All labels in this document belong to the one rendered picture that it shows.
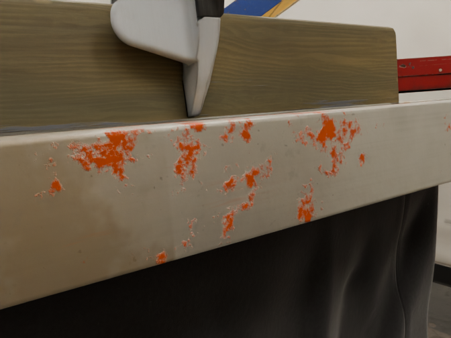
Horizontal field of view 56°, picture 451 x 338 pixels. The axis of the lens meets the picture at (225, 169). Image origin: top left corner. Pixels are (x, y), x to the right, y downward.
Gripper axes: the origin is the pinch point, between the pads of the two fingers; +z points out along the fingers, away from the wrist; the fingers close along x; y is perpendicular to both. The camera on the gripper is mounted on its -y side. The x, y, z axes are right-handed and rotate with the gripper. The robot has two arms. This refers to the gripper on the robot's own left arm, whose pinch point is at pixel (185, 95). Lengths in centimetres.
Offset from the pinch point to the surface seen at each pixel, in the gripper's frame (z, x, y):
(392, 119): 2.1, 13.5, -1.8
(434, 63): -8, -44, -106
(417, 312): 19.3, 4.1, -18.2
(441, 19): -36, -93, -200
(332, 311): 15.6, 4.2, -7.8
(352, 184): 4.3, 13.5, 0.8
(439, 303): 101, -83, -177
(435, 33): -29, -97, -200
